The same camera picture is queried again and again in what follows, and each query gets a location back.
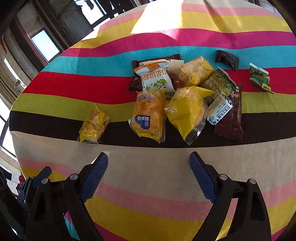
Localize brown hazelnut chocolate bar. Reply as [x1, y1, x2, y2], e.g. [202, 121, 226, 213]
[214, 84, 244, 142]

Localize yellow snack packet far left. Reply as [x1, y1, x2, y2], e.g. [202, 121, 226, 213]
[77, 104, 109, 144]

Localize striped colourful tablecloth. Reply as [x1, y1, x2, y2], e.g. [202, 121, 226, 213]
[9, 0, 296, 241]

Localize white blue milk packet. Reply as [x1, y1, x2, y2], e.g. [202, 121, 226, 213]
[207, 93, 233, 125]

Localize large yellow snack packet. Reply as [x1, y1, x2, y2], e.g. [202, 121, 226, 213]
[164, 86, 214, 145]

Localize orange bread packet blue heart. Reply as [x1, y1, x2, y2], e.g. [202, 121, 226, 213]
[128, 91, 166, 143]

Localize green pea packet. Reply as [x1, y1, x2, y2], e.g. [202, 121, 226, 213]
[200, 67, 237, 104]

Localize brown chocolate bar rear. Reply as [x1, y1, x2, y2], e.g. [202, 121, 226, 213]
[127, 53, 181, 92]

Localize yellow bread packet rear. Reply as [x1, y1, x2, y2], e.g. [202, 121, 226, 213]
[173, 56, 215, 89]

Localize small green nut packet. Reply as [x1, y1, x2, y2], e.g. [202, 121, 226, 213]
[249, 63, 275, 94]

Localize white ginkgo snack packet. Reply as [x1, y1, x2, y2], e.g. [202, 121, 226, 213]
[139, 62, 175, 96]

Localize small black snack packet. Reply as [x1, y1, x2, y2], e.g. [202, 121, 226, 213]
[215, 50, 239, 72]

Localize dark window frame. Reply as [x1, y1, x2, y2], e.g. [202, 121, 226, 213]
[1, 0, 146, 108]

